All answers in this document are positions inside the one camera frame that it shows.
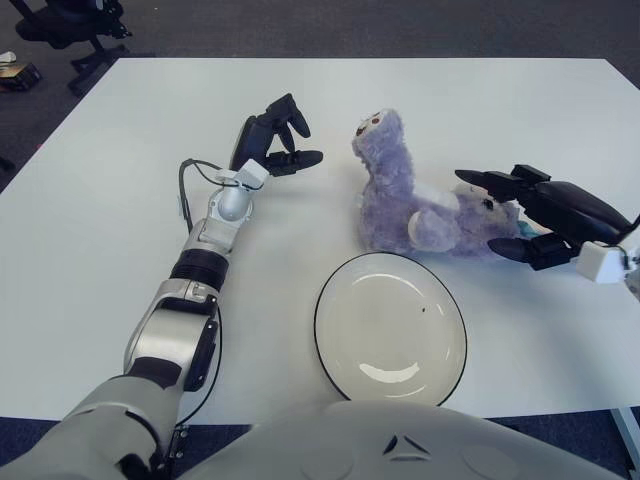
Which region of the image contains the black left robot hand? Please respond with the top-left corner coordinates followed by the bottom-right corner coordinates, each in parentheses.
top-left (227, 93), bottom-right (324, 177)

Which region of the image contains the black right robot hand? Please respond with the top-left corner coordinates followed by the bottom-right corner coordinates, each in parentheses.
top-left (454, 163), bottom-right (634, 272)

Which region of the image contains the purple plush rabbit doll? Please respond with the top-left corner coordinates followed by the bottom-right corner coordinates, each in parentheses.
top-left (352, 108), bottom-right (546, 259)

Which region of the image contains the white plate with black rim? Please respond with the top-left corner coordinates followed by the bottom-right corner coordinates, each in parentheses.
top-left (313, 252), bottom-right (470, 407)

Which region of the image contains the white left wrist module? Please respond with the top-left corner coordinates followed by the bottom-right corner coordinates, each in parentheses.
top-left (216, 159), bottom-right (271, 192)

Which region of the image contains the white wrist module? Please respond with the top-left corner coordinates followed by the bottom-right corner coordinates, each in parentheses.
top-left (574, 242), bottom-right (640, 285)
top-left (216, 159), bottom-right (271, 192)

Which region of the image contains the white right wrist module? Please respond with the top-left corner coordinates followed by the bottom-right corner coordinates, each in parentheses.
top-left (574, 242), bottom-right (640, 285)

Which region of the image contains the black office chair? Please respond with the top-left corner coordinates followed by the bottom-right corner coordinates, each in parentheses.
top-left (14, 0), bottom-right (156, 96)

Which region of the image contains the white table leg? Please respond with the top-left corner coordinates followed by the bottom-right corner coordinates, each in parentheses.
top-left (609, 404), bottom-right (640, 474)

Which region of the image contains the brown cardboard box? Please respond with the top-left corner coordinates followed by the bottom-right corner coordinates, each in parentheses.
top-left (0, 62), bottom-right (42, 92)

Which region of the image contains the grey robot torso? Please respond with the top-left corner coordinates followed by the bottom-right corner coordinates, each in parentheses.
top-left (182, 399), bottom-right (626, 480)

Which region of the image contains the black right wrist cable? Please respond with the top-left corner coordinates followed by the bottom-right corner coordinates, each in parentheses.
top-left (618, 213), bottom-right (640, 247)

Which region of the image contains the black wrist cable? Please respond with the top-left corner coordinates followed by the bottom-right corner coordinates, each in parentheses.
top-left (618, 213), bottom-right (640, 247)
top-left (178, 158), bottom-right (224, 236)

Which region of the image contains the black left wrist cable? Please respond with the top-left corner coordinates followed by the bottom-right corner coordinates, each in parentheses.
top-left (178, 158), bottom-right (224, 236)

